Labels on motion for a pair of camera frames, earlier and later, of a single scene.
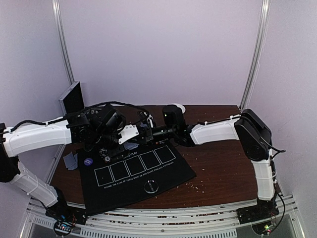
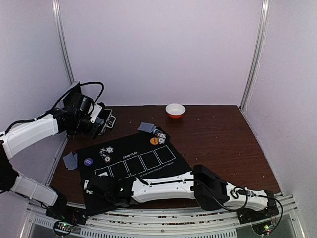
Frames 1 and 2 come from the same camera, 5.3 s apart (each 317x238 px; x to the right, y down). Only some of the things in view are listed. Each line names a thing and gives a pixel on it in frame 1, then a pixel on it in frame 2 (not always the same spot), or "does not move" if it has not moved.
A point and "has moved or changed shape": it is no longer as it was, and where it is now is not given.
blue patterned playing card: x=71 y=160 does not move
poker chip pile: x=104 y=155 does not move
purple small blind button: x=88 y=161 does not move
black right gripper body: x=149 y=134 → x=89 y=185
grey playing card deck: x=130 y=146 has moved or changed shape
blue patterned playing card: x=71 y=161 does not move
